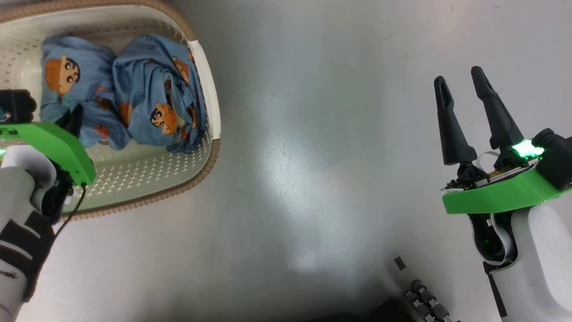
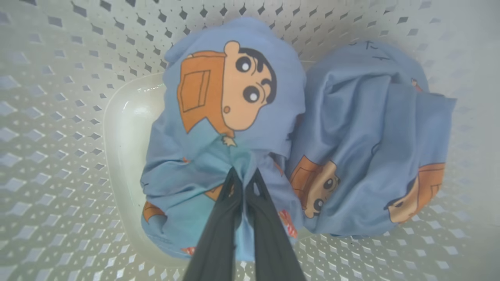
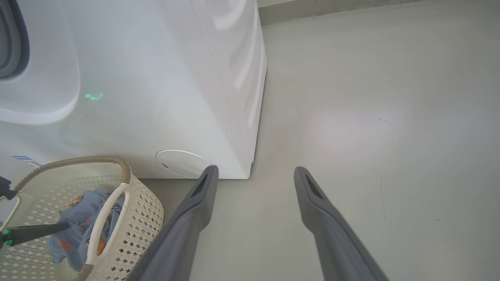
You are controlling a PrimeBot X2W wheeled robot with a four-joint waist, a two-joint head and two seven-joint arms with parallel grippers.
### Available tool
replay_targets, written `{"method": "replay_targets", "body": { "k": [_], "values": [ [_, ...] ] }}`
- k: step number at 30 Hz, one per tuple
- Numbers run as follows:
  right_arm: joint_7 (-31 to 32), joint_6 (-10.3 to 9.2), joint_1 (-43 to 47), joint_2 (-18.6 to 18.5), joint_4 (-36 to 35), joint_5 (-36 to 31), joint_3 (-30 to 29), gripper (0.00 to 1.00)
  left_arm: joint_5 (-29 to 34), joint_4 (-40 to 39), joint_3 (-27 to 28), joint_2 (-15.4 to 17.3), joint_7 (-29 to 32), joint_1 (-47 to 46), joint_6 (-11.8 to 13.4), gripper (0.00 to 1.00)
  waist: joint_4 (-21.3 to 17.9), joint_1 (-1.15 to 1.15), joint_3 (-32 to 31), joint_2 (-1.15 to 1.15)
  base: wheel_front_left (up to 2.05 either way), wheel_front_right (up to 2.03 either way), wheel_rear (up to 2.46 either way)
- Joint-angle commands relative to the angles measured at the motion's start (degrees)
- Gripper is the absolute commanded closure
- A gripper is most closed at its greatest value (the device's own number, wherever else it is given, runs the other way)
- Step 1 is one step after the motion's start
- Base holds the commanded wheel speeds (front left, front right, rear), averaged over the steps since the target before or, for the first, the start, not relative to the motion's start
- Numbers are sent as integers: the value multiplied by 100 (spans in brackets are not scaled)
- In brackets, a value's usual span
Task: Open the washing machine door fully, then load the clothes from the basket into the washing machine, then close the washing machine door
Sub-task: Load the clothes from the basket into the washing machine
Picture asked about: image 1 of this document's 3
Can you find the dark robot base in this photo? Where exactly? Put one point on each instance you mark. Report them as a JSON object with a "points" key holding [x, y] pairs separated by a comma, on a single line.
{"points": [[384, 314]]}

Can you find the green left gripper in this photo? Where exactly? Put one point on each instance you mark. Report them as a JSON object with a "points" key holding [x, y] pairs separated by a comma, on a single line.
{"points": [[49, 138]]}

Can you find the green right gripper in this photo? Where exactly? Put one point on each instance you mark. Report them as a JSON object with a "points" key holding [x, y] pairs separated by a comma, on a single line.
{"points": [[496, 197]]}

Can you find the small black tape piece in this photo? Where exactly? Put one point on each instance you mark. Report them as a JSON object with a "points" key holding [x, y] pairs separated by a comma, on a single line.
{"points": [[400, 263]]}

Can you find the cream perforated laundry basket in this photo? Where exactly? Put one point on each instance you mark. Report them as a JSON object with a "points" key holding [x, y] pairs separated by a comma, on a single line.
{"points": [[134, 179]]}

